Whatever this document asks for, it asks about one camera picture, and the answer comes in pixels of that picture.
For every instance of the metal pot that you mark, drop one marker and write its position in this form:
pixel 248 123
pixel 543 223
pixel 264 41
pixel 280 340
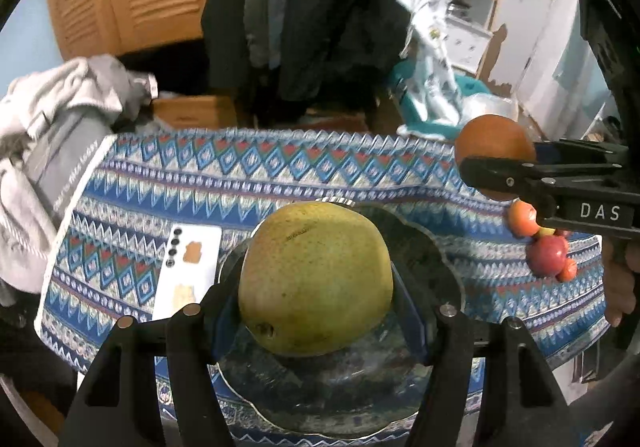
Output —
pixel 457 9

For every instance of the dark glass scalloped bowl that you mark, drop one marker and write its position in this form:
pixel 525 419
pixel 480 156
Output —
pixel 340 392

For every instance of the teal plastic basket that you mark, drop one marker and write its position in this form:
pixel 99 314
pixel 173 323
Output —
pixel 475 87

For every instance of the large black hanging coat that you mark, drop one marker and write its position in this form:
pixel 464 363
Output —
pixel 340 17

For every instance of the white drawer cabinet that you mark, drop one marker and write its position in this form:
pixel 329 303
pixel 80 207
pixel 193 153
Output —
pixel 467 44

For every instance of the black hanging jacket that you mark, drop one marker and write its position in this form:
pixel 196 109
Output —
pixel 225 17

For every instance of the white printed plastic bag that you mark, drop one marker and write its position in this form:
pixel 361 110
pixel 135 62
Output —
pixel 432 67

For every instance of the light grey hoodie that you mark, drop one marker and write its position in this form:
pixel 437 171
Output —
pixel 55 87

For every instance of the small tangerine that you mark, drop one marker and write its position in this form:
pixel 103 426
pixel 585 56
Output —
pixel 522 219
pixel 567 272

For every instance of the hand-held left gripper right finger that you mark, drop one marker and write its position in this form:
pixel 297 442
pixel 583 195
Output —
pixel 410 317

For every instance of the person's right hand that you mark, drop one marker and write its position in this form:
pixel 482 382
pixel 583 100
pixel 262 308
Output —
pixel 620 292

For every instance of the yellow green lemon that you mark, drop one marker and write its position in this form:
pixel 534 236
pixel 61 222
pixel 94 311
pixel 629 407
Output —
pixel 546 231

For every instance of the grey printed garment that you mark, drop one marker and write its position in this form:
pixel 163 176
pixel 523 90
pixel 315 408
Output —
pixel 65 152

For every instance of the blue patterned tablecloth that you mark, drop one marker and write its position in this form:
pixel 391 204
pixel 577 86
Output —
pixel 150 187

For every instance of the cardboard box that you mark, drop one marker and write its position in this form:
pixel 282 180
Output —
pixel 195 112

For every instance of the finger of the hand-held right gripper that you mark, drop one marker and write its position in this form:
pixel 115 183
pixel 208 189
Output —
pixel 580 152
pixel 505 179

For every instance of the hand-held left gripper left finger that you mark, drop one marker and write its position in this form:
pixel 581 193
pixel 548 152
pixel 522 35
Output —
pixel 229 312

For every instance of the pink red apple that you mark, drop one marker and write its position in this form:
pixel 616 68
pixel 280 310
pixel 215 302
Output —
pixel 546 254

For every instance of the white smartphone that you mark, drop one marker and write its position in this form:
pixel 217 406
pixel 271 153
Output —
pixel 200 247

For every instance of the clear plastic bag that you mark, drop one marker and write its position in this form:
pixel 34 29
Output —
pixel 492 104

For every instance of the large orange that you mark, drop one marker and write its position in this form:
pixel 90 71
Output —
pixel 492 139

